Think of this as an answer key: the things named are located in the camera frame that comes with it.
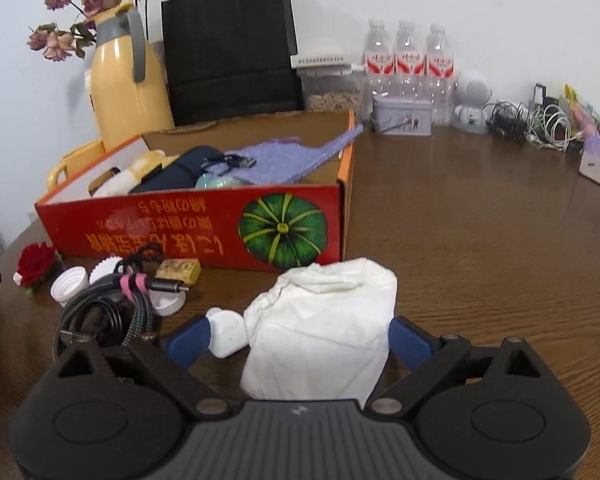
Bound black braided cable coil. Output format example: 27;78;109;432
52;244;192;361

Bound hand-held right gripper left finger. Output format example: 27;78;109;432
55;316;231;418

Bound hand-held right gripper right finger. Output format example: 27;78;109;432
367;316;543;418

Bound white earbud case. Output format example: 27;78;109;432
205;308;249;359

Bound white scalloped lid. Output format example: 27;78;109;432
89;256;124;284

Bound black paper bag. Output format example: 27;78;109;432
160;0;305;127

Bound white round disc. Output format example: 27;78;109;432
152;291;187;317

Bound clear water bottle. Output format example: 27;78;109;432
362;19;396;122
394;20;427;102
425;23;455;127

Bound yellow snack packets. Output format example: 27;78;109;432
563;84;600;139

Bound red cardboard box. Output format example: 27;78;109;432
34;110;366;274

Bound white robot-shaped speaker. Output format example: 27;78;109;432
452;71;492;134

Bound purple knit cloth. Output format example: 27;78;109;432
225;124;364;186

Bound white bottle cap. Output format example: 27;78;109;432
51;266;90;307

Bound navy blue pouch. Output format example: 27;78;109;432
129;146;227;194

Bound pale printed tin box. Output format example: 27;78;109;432
371;96;434;137

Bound small golden box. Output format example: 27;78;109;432
155;258;202;286

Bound small black usb cable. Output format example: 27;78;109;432
200;152;257;174

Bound white tissue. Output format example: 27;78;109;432
240;257;399;409

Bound red fabric rose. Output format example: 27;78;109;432
14;241;63;290

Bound dried rose bouquet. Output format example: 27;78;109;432
27;0;152;62

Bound yellow mug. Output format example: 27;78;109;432
47;140;106;192

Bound yellow thermos jug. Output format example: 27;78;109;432
86;1;176;154

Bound white cable tangle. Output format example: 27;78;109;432
526;105;584;154

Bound flat white box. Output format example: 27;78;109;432
290;52;357;74

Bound clear plastic bag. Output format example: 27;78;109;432
195;172;242;191

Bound clear container of seeds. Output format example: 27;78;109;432
300;67;364;114

